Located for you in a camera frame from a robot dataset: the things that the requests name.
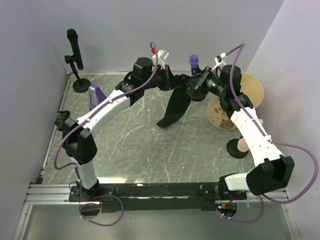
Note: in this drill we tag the purple microphone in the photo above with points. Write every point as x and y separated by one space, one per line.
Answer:
194 64

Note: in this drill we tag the black trash bag roll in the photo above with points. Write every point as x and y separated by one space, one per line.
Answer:
177 106

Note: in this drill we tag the black microphone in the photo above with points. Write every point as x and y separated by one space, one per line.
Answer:
73 39

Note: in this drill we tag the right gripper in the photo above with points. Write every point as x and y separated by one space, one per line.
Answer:
200 84

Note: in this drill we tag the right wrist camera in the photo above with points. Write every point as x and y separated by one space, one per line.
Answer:
220 61

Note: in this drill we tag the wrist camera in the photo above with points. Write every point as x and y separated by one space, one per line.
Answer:
162 55
220 61

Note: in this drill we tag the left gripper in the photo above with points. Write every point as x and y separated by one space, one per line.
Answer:
170 81

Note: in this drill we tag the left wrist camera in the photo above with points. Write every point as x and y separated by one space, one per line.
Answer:
162 55

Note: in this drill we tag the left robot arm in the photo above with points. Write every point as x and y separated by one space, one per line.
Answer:
78 136

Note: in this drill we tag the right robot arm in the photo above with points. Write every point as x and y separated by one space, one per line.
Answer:
272 169

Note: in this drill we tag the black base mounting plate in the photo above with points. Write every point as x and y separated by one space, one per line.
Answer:
157 196

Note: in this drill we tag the aluminium rail frame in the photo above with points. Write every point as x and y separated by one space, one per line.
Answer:
133 149

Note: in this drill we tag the black microphone stand left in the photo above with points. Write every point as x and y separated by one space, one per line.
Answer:
80 85

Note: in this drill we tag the purple metronome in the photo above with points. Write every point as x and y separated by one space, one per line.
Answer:
96 96

